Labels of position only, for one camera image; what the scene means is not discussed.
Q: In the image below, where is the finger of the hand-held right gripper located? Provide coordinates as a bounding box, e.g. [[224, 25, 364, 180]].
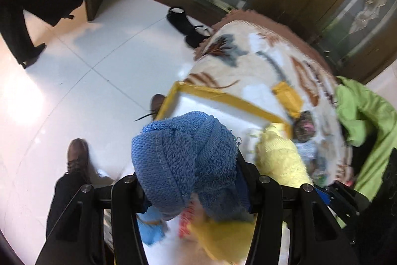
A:
[[314, 182, 361, 223]]

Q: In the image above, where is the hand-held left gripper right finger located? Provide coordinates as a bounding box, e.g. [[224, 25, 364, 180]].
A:
[[236, 148, 360, 265]]

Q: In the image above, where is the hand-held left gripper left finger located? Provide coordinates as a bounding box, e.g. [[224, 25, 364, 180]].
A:
[[35, 173, 150, 265]]

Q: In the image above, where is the small blue towel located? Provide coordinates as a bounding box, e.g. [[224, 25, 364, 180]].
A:
[[137, 207, 167, 246]]

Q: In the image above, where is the yellow fuzzy towel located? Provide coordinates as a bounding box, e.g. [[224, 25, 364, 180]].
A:
[[254, 123, 314, 189]]

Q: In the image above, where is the red and white packet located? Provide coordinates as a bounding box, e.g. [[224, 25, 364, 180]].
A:
[[178, 208, 195, 238]]

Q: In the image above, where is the brown patterned packet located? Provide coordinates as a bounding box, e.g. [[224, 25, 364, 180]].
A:
[[292, 111, 315, 142]]

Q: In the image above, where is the large blue terry towel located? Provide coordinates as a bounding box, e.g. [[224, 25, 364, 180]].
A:
[[131, 111, 252, 223]]

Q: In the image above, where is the yellow taped white box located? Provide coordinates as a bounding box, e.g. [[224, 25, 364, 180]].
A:
[[102, 81, 294, 265]]

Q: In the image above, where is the person's dark trouser leg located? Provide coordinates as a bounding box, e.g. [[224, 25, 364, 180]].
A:
[[46, 171, 103, 241]]

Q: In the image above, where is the brown leather shoe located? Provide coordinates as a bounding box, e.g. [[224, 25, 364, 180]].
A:
[[150, 94, 167, 120], [66, 138, 91, 182]]

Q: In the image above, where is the lime green bedsheet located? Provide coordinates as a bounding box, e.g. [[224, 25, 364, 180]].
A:
[[334, 75, 397, 204]]

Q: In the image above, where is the leaf print blanket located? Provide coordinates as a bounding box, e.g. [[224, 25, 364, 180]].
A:
[[194, 9, 355, 185]]

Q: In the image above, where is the black strapped object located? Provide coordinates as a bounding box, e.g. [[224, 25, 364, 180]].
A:
[[165, 6, 215, 49]]

